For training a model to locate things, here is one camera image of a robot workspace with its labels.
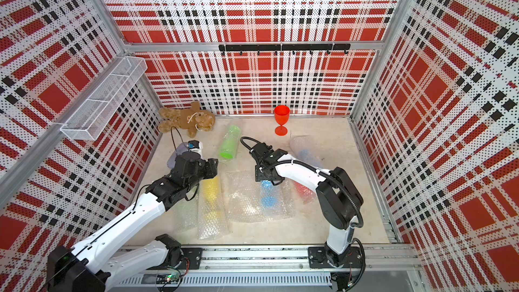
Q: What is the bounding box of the blue wine glass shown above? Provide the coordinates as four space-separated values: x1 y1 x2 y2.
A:
260 181 278 208

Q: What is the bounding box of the clear bubble wrap sheet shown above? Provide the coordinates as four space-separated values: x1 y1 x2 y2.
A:
223 171 295 223

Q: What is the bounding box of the red wine glass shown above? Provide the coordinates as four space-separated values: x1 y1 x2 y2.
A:
274 105 291 136

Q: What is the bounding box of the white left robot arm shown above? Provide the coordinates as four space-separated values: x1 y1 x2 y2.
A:
43 151 218 291

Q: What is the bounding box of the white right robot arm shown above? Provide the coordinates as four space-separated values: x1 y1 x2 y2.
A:
241 137 364 268

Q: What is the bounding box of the wrapped bright green glass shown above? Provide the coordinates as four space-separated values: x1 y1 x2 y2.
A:
218 124 242 160

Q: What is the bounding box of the wrapped light blue glass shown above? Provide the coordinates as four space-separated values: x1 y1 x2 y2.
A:
289 136 324 168

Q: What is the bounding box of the brown teddy bear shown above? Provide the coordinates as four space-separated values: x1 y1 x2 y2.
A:
158 101 216 138

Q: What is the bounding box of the wrapped pink red glass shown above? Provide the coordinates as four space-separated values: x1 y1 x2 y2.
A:
293 181 316 204

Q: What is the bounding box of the wrapped yellow glass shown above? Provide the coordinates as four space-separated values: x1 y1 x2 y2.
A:
198 176 229 240

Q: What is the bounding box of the green circuit board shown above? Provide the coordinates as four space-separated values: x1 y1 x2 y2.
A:
156 273 181 285

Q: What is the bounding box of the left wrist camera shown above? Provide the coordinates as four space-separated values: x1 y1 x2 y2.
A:
187 140 203 154

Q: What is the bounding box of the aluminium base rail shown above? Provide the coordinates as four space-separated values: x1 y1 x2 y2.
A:
182 243 421 273

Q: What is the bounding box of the white wire mesh shelf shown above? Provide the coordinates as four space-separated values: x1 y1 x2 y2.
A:
60 56 147 141

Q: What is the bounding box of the black wall hook rail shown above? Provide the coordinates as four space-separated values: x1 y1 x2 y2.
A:
218 43 351 54

